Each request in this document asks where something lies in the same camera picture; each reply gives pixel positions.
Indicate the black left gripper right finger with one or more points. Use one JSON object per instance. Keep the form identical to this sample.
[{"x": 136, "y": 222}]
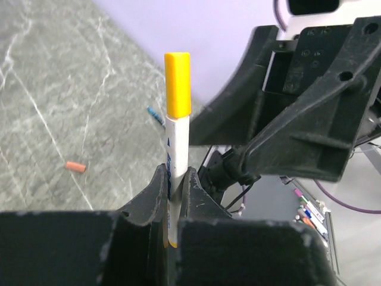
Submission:
[{"x": 215, "y": 249}]

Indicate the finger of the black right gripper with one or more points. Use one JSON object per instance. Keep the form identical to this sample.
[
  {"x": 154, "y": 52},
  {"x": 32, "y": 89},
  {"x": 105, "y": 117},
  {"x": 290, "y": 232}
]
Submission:
[
  {"x": 313, "y": 137},
  {"x": 230, "y": 118}
]

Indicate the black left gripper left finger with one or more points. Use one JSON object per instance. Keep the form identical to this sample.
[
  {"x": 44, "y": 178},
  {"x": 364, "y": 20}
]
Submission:
[{"x": 104, "y": 247}]

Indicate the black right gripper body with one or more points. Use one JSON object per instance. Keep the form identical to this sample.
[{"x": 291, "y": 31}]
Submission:
[{"x": 299, "y": 63}]

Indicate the white pen yellow end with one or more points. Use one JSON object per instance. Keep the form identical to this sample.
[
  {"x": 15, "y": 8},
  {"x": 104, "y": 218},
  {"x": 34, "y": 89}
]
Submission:
[{"x": 177, "y": 150}]

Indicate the yellow pen cap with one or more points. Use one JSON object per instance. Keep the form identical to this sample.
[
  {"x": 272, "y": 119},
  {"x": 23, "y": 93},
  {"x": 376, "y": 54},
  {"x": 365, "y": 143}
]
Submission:
[{"x": 178, "y": 84}]

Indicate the orange pen cap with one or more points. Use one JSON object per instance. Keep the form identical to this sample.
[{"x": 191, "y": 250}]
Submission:
[{"x": 75, "y": 167}]

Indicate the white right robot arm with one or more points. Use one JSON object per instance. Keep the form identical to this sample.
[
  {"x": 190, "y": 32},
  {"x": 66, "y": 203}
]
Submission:
[{"x": 227, "y": 170}]

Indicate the blue pen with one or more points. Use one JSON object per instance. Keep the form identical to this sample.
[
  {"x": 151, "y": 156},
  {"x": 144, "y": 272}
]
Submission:
[{"x": 156, "y": 116}]

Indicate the pile of coloured markers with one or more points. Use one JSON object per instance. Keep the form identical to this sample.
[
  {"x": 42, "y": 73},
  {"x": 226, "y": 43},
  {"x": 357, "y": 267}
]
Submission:
[{"x": 314, "y": 213}]

